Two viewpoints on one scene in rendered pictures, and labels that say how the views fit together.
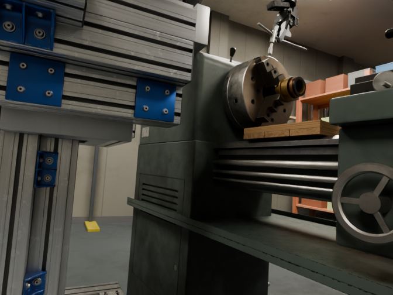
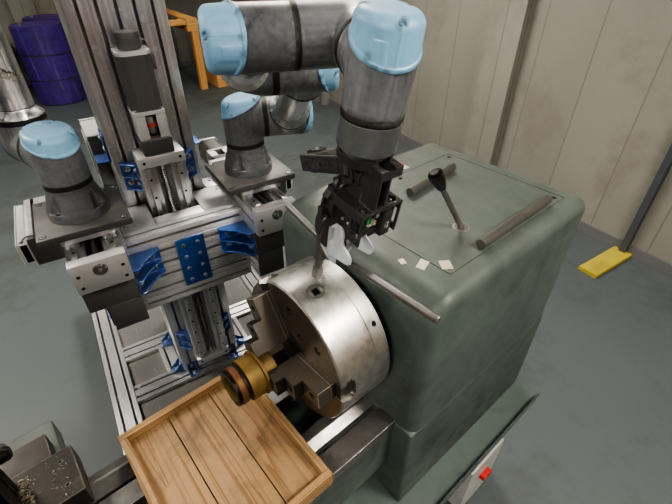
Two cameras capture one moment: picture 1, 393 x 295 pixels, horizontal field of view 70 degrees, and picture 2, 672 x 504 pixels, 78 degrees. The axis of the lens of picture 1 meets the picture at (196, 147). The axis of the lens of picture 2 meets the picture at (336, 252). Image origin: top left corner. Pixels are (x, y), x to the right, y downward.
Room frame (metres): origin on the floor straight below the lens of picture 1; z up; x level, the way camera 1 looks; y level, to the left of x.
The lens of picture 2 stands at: (1.17, -0.87, 1.75)
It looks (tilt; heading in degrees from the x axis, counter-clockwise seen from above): 37 degrees down; 83
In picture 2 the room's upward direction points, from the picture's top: straight up
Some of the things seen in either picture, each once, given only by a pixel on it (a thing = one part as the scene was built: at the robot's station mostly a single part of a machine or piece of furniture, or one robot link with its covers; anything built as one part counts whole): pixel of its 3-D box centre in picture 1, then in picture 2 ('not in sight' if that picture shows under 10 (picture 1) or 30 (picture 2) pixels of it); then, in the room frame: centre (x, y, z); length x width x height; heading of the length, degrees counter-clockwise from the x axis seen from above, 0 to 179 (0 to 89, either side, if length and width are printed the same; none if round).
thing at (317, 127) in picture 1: (310, 137); (222, 459); (0.98, -0.40, 0.89); 0.36 x 0.30 x 0.04; 124
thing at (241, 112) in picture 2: not in sight; (244, 117); (1.04, 0.41, 1.33); 0.13 x 0.12 x 0.14; 7
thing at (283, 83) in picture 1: (289, 88); (251, 375); (1.06, -0.35, 1.08); 0.09 x 0.09 x 0.09; 34
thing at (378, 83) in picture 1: (385, 82); not in sight; (0.55, -0.37, 0.95); 0.07 x 0.04 x 0.04; 124
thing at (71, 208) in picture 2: not in sight; (73, 194); (0.59, 0.19, 1.21); 0.15 x 0.15 x 0.10
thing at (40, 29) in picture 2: not in sight; (55, 57); (-1.94, 5.77, 0.47); 1.27 x 0.78 x 0.94; 116
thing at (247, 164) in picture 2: not in sight; (246, 153); (1.03, 0.41, 1.21); 0.15 x 0.15 x 0.10
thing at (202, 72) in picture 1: (203, 111); (425, 263); (1.51, -0.02, 1.06); 0.59 x 0.48 x 0.39; 34
